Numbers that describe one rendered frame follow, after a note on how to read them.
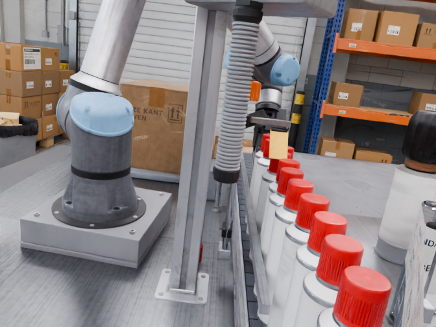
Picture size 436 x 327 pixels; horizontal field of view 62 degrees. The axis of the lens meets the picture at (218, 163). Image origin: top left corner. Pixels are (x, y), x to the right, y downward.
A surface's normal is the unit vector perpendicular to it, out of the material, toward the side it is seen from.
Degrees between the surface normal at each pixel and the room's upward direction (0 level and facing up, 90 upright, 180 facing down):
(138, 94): 90
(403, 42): 91
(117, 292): 0
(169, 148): 90
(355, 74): 90
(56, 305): 0
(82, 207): 74
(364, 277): 3
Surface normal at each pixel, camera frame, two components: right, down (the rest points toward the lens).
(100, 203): 0.26, 0.03
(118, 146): 0.72, 0.30
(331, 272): -0.57, 0.15
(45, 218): 0.12, -0.94
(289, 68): 0.51, 0.32
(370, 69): -0.13, 0.25
